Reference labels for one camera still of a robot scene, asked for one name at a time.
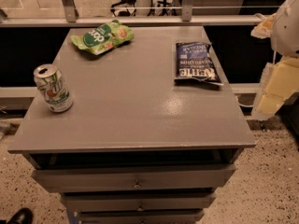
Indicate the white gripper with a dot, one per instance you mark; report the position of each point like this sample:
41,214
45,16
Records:
288,28

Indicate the blue Kettle chip bag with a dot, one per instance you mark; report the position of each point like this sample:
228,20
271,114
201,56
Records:
193,61

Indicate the green chip bag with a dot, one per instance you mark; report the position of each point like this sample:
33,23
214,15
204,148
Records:
104,38

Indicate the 7up soda can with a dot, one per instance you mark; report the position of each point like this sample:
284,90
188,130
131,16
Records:
50,82

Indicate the grey metal railing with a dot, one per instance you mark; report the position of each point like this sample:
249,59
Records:
91,13

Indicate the top grey drawer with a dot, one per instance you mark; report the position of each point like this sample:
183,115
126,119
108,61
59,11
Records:
134,178

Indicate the grey drawer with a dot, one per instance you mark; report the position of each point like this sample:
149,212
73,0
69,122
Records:
134,178
139,201
186,216

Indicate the middle grey drawer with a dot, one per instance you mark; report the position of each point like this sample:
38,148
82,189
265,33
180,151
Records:
139,201

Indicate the bottom grey drawer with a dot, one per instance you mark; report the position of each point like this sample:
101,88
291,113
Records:
186,216

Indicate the black shoe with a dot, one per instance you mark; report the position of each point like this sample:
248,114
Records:
23,216

